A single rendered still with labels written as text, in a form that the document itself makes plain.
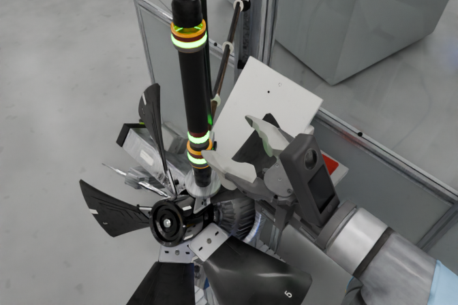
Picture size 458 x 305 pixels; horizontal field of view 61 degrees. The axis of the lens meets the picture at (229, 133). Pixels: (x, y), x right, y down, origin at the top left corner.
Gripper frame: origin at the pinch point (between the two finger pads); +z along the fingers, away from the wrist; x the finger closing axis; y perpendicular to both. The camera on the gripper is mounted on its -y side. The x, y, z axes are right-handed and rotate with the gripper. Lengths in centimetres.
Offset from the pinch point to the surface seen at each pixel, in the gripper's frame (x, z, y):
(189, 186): -3.0, 7.5, 19.8
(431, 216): 70, -32, 81
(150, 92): 11.6, 39.2, 27.0
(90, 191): -12, 44, 53
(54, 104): 27, 207, 167
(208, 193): -1.5, 3.8, 19.7
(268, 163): 15.5, 2.9, 26.4
